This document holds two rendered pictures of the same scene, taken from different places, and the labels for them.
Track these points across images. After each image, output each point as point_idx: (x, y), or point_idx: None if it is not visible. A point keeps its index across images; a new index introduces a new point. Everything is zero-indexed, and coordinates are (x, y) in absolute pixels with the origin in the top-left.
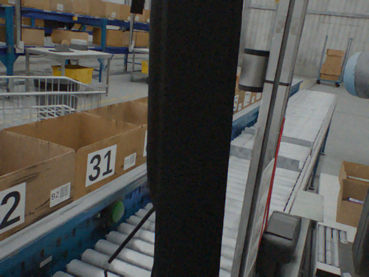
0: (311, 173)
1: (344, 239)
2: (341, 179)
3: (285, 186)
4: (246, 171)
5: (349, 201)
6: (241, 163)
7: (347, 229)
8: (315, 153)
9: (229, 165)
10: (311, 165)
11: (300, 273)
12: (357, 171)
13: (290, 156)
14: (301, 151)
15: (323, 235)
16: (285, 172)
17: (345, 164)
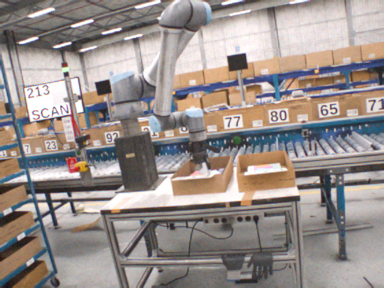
0: (341, 173)
1: (164, 175)
2: (263, 162)
3: (234, 161)
4: (246, 153)
5: (187, 160)
6: (263, 149)
7: None
8: (349, 153)
9: (254, 150)
10: (302, 158)
11: (280, 246)
12: (286, 160)
13: (317, 152)
14: (340, 151)
15: (171, 174)
16: None
17: (284, 153)
